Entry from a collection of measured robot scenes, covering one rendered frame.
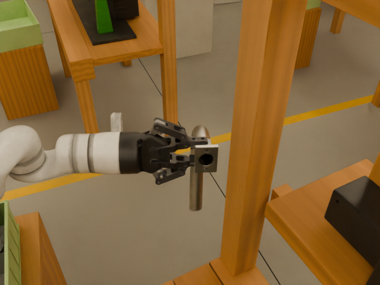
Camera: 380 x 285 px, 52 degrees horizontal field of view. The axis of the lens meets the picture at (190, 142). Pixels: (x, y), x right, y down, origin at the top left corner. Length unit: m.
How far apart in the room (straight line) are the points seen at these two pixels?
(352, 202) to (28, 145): 0.52
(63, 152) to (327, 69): 3.88
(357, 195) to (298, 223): 0.12
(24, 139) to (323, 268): 0.52
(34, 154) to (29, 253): 0.99
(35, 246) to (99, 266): 0.89
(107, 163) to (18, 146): 0.14
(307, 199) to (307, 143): 2.58
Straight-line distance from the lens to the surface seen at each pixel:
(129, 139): 0.67
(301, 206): 0.73
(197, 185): 0.88
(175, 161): 0.70
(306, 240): 0.69
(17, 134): 0.70
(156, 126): 0.66
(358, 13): 0.62
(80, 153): 0.68
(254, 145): 0.95
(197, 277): 1.39
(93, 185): 2.93
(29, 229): 1.73
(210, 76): 4.03
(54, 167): 0.72
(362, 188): 0.66
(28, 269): 1.62
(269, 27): 0.78
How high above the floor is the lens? 2.08
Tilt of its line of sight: 41 degrees down
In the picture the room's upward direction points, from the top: straight up
